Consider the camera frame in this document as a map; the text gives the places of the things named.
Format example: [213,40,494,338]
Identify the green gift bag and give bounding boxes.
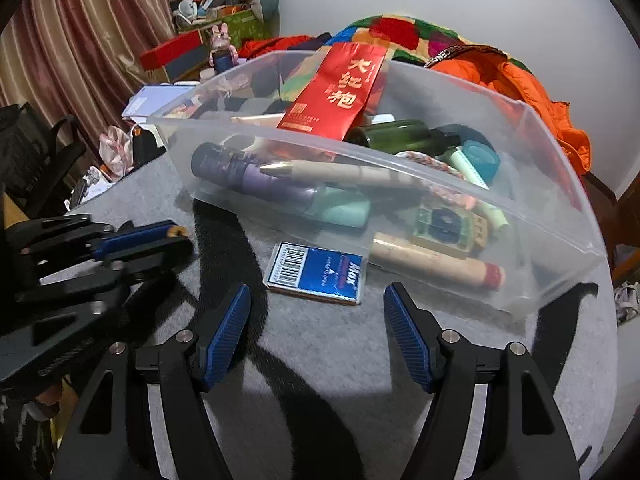
[220,7,266,46]

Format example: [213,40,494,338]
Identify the beige cream tube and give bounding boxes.
[230,112,288,128]

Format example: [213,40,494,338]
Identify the teal round lid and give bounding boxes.
[460,140,502,178]

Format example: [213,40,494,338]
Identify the person's left hand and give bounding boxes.
[34,377,77,407]

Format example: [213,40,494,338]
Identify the colourful patchwork quilt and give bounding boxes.
[280,14,506,106]

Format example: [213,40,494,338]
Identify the clear plastic box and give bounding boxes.
[147,50,608,321]

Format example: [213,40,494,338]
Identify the red long box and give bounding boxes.
[139,29,203,72]

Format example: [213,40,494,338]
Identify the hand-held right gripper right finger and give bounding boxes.
[382,282,583,480]

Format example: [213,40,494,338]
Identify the pink rabbit figure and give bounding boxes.
[210,24,238,72]

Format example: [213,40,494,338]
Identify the pale blue paper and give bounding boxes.
[122,85,198,118]

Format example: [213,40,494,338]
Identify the teal tube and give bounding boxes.
[310,185,373,231]

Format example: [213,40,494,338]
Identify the blue card box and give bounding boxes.
[264,241,370,306]

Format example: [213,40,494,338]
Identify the brown wooden chair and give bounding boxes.
[582,170,640,286]

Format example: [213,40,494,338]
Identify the red tea packet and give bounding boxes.
[276,42,387,142]

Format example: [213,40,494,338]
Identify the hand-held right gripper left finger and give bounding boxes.
[50,282,252,480]

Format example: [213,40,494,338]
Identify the orange jacket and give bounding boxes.
[430,50,592,176]

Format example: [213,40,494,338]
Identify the white shoes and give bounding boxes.
[614,282,640,326]

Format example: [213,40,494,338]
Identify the white pen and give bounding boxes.
[259,160,426,190]

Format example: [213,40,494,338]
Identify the red garment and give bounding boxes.
[240,35,311,58]

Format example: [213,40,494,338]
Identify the pink cloth bag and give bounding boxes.
[99,126,133,178]

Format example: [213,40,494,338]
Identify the green patterned square box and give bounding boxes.
[412,205,488,256]

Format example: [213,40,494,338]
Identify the light green tube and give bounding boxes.
[445,147,511,231]

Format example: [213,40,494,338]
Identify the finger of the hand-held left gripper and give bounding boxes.
[100,220,188,256]
[107,240,195,281]

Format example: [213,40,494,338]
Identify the beige tube with red cap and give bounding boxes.
[372,232,506,291]

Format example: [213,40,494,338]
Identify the purple bottle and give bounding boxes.
[191,142,321,211]

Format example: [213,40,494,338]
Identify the braided rope bracelet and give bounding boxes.
[395,150,476,208]

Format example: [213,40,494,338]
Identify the black chair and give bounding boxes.
[0,102,88,221]

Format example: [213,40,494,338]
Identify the dark green bottle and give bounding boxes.
[345,119,461,153]

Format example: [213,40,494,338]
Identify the striped curtain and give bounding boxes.
[0,0,193,171]

